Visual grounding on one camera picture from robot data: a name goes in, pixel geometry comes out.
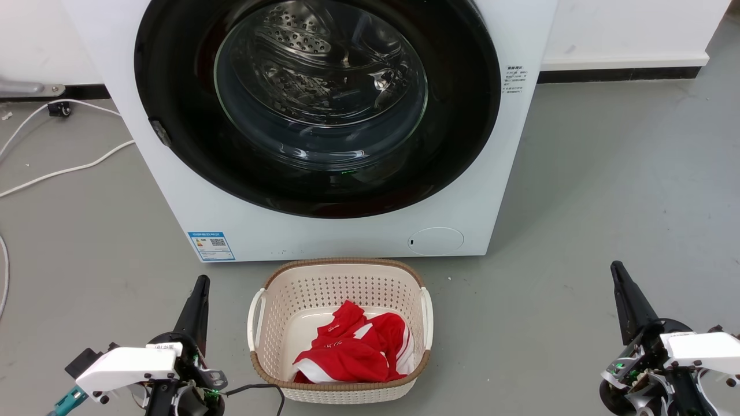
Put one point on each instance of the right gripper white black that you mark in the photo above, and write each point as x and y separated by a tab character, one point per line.
699	349

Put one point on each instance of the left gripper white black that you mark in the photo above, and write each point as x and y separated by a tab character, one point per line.
127	367

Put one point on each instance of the round black glass washer door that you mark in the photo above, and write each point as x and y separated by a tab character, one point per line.
185	144

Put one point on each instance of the white washing machine body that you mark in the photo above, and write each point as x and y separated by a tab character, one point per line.
347	237

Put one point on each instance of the metal door hinge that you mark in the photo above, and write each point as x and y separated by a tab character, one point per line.
160	132

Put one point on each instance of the blue energy label sticker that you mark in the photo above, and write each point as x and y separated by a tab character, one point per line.
211	246

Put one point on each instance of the beige plastic laundry basket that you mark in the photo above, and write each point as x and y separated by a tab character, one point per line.
341	283

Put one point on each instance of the red white garment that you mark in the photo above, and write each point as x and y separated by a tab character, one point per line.
347	358

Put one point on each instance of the round white filter cover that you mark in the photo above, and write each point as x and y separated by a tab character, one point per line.
436	241

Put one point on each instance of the small black caster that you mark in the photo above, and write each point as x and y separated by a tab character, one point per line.
59	109

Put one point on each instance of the white skirting ledge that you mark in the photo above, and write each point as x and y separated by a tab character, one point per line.
624	62

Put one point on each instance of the small printed text label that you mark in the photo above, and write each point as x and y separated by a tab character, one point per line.
514	80

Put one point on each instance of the steel washer drum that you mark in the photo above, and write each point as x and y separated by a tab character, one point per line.
300	58

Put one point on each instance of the grey metal bar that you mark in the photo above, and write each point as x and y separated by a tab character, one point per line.
26	88

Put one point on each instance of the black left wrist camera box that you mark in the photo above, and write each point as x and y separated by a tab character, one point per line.
87	361

